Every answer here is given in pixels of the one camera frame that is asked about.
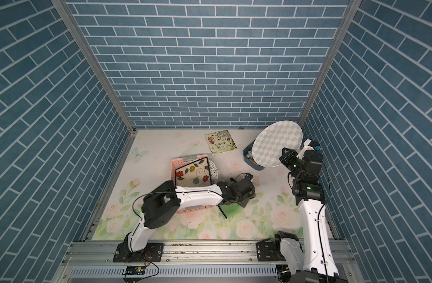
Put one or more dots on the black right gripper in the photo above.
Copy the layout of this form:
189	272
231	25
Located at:
288	157

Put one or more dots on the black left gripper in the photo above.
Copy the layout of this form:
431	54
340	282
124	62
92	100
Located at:
248	197

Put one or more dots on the round checkered plate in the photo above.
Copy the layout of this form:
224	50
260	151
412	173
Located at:
267	148

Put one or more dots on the square floral plate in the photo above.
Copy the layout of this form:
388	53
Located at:
194	174

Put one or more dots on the green grey microfibre cloth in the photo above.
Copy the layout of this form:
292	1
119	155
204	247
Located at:
231	210

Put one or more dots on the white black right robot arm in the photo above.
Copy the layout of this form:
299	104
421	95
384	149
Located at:
313	262

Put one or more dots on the round colourful patterned plate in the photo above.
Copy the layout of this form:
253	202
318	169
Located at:
213	172

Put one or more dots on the blue tray of stationery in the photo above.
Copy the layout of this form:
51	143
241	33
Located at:
248	158

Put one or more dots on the colourful cartoon picture book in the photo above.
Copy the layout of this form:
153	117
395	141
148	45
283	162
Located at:
220	142

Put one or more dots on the pink perforated plastic basket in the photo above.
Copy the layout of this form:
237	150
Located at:
179	162

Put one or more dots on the small green circuit board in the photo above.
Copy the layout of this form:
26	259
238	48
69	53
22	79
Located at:
134	271

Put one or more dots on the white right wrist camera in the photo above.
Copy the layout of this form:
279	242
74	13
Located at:
309	145

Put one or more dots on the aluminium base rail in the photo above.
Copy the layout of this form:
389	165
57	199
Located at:
189	261

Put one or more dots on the aluminium corner post right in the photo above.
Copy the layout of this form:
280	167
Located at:
336	43

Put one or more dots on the aluminium corner post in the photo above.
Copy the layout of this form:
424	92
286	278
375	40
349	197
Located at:
77	34
336	43

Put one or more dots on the aluminium corner post left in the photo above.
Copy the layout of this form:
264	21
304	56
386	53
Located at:
77	34

